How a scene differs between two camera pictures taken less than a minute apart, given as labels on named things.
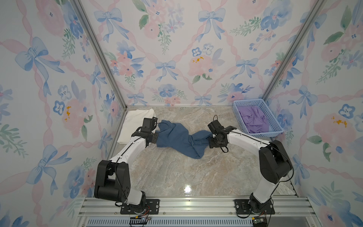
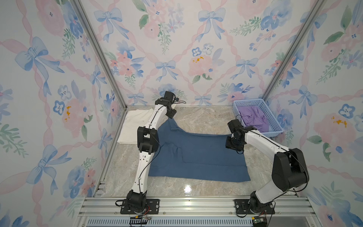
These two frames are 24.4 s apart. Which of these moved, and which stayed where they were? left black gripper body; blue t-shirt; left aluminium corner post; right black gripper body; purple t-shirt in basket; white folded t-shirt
Moved: right black gripper body; left black gripper body; blue t-shirt
Stayed: purple t-shirt in basket; white folded t-shirt; left aluminium corner post
